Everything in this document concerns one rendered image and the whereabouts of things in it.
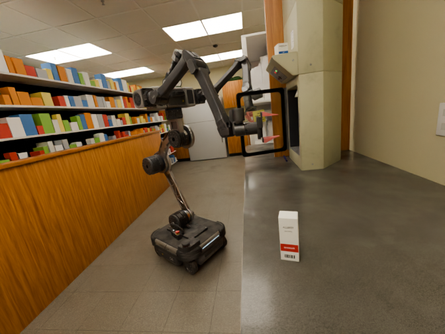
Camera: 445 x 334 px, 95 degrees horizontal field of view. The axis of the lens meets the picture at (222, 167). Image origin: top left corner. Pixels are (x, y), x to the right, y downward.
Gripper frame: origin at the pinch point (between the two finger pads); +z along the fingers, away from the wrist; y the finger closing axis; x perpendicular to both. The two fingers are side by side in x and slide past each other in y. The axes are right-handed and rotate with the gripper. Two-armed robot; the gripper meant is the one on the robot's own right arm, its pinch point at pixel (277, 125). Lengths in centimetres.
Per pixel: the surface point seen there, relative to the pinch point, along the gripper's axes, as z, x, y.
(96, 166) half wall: -183, 102, -29
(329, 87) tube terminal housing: 27.6, 13.0, 13.9
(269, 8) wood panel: 6, 46, 65
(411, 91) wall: 55, 1, 7
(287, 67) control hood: 7.3, 8.8, 25.4
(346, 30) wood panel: 49, 46, 46
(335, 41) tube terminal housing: 32, 17, 35
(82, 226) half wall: -183, 63, -80
